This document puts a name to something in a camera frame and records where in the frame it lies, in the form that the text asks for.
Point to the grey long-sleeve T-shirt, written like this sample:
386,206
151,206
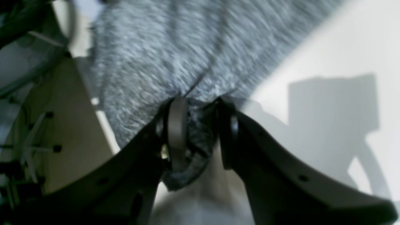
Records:
147,51

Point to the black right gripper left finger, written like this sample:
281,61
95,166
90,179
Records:
122,191

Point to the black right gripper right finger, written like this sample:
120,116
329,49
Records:
283,190

